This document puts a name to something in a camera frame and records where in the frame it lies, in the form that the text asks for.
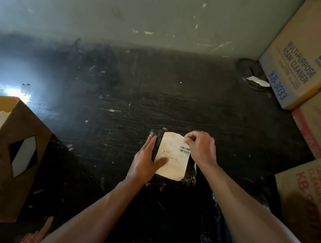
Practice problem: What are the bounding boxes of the cardboard box red print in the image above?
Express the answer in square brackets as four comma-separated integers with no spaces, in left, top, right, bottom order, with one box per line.
[265,150,321,243]

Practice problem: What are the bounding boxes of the person's right hand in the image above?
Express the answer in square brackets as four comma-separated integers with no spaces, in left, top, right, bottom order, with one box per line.
[180,129,221,171]

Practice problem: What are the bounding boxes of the white paper scrap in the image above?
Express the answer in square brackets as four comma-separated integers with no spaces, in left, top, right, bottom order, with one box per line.
[245,75,272,88]

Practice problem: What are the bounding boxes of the black plastic parcel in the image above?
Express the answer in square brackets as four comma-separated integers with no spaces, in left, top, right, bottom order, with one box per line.
[143,128,203,193]

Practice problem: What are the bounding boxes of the person's left forearm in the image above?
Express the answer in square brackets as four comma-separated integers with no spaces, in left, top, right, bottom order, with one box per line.
[35,167,146,243]

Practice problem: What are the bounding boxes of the pile of black plastic bags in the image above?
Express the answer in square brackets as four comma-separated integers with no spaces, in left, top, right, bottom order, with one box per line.
[100,175,260,243]

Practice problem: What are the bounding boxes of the dark round dish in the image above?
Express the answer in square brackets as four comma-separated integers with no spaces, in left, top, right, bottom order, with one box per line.
[233,57,275,93]

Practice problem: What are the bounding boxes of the person's left hand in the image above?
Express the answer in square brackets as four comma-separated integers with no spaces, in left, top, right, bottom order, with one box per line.
[124,131,172,189]

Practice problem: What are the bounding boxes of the large cardboard box blue print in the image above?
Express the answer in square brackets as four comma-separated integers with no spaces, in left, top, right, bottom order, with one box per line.
[252,0,321,115]

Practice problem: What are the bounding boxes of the person's right forearm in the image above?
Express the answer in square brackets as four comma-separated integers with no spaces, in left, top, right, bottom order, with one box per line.
[187,160,321,243]

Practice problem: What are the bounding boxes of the white paper shipping label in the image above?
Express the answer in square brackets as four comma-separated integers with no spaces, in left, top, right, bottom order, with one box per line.
[152,130,193,183]

